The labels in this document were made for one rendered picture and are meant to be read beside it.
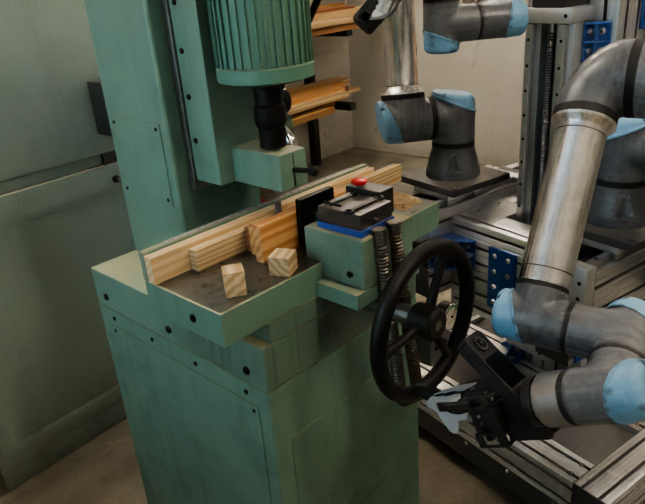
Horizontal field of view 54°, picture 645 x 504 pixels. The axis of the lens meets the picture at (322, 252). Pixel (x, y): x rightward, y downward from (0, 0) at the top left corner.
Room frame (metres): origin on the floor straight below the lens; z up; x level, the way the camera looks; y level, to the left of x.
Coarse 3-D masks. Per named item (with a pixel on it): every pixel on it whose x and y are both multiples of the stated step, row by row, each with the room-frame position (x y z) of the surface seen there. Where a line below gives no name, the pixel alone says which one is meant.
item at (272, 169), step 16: (240, 144) 1.23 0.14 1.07; (256, 144) 1.22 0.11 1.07; (240, 160) 1.20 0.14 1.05; (256, 160) 1.16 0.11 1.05; (272, 160) 1.13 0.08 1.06; (288, 160) 1.14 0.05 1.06; (304, 160) 1.17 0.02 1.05; (240, 176) 1.20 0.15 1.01; (256, 176) 1.17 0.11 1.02; (272, 176) 1.14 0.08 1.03; (288, 176) 1.13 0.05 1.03; (304, 176) 1.16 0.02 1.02
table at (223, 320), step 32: (416, 224) 1.22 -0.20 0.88; (160, 288) 0.97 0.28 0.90; (192, 288) 0.96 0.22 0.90; (256, 288) 0.94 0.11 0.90; (288, 288) 0.96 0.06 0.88; (320, 288) 1.00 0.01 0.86; (352, 288) 0.97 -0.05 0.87; (192, 320) 0.91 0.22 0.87; (224, 320) 0.86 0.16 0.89; (256, 320) 0.91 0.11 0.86
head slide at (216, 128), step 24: (192, 0) 1.20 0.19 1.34; (192, 24) 1.20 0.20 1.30; (192, 48) 1.21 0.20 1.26; (192, 72) 1.22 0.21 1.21; (192, 96) 1.23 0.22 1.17; (216, 96) 1.20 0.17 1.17; (240, 96) 1.24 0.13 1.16; (192, 120) 1.23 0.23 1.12; (216, 120) 1.20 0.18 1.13; (240, 120) 1.24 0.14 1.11; (192, 144) 1.24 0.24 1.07; (216, 144) 1.19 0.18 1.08; (216, 168) 1.20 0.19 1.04
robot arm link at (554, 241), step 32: (608, 64) 0.95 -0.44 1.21; (576, 96) 0.95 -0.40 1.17; (608, 96) 0.94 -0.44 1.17; (576, 128) 0.93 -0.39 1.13; (608, 128) 0.94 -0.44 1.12; (576, 160) 0.90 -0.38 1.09; (544, 192) 0.90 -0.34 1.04; (576, 192) 0.88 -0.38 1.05; (544, 224) 0.86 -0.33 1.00; (576, 224) 0.85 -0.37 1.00; (544, 256) 0.83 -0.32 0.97; (576, 256) 0.84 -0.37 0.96; (512, 288) 0.84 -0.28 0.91; (544, 288) 0.80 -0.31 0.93; (512, 320) 0.79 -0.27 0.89; (544, 320) 0.77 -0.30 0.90
